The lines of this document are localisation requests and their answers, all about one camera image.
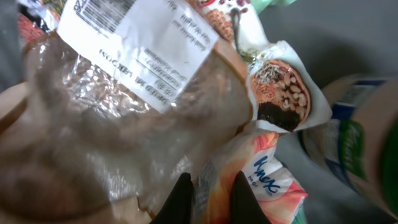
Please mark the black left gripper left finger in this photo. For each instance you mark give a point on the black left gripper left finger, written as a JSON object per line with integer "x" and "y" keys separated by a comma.
{"x": 177, "y": 207}

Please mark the green lid jar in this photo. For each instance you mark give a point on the green lid jar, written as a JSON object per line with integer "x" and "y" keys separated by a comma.
{"x": 358, "y": 145}

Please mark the orange tissue pack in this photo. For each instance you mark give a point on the orange tissue pack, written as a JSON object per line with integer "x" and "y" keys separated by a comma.
{"x": 279, "y": 194}

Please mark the clear brown snack bag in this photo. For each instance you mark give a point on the clear brown snack bag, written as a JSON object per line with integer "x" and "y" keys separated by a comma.
{"x": 117, "y": 102}

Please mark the white bean snack packet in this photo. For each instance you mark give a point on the white bean snack packet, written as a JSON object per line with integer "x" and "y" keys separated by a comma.
{"x": 283, "y": 95}

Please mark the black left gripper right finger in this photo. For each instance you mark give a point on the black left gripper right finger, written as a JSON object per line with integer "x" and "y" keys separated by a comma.
{"x": 244, "y": 208}

